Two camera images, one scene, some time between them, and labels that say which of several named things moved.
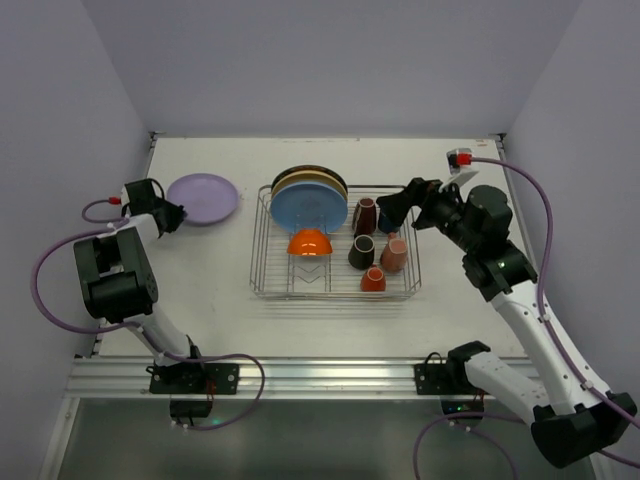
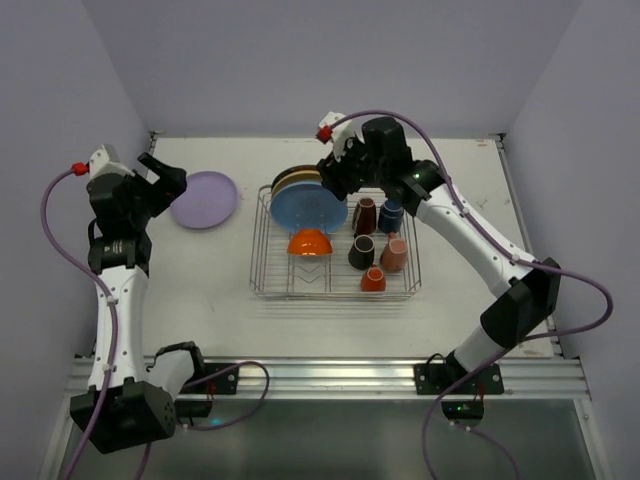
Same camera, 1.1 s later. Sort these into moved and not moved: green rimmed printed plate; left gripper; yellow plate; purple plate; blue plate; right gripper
Moved: left gripper; right gripper
Not moved: purple plate; green rimmed printed plate; yellow plate; blue plate
